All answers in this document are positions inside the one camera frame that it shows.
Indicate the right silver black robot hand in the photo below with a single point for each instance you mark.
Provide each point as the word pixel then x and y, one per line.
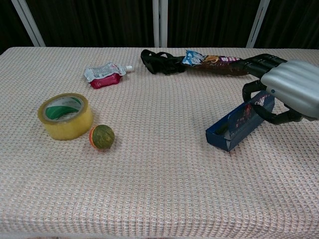
pixel 294 84

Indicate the grey blue-edged box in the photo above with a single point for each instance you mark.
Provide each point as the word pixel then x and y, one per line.
pixel 241 122

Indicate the dark curtain panel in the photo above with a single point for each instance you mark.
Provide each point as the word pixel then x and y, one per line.
pixel 10 27
pixel 209 22
pixel 291 22
pixel 94 22

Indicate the brown blue snack bag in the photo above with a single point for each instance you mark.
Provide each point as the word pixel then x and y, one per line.
pixel 214 63

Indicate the black crumpled cloth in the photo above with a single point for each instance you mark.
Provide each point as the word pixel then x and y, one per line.
pixel 162 63

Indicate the beige woven tablecloth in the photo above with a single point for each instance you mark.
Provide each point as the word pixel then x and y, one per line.
pixel 149 174

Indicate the silver red drink pouch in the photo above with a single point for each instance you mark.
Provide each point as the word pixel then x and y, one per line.
pixel 104 74

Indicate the orange green small ball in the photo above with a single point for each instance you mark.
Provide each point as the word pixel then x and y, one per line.
pixel 103 137

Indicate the yellowish clear tape roll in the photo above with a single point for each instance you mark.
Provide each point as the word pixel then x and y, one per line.
pixel 72 127

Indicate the white partition post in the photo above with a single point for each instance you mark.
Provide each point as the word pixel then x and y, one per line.
pixel 258 23
pixel 28 23
pixel 164 23
pixel 156 23

